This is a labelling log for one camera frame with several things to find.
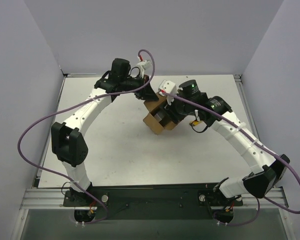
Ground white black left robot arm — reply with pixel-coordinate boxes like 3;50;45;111
51;58;159;206

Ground brown cardboard express box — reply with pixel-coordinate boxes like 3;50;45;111
143;93;181;135

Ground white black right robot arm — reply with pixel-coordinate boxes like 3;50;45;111
158;79;287;199

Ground yellow utility knife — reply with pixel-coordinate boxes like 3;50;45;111
189;120;203;126

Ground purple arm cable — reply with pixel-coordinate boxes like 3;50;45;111
17;49;156;224
162;91;300;227

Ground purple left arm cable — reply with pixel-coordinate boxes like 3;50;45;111
17;49;156;224

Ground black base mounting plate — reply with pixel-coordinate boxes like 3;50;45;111
63;183;243;223

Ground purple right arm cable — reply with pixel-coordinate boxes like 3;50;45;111
162;91;300;227

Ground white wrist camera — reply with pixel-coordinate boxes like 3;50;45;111
158;80;178;106
136;59;152;78

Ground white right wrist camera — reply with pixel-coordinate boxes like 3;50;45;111
158;80;178;106

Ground aluminium front frame rail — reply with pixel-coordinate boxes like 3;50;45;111
20;189;276;210

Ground dark grey inner product box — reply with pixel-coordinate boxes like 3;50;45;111
154;111;167;125

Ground aluminium table edge rail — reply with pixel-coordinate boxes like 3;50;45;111
233;74;276;188

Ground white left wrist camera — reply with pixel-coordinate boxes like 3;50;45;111
136;59;152;78

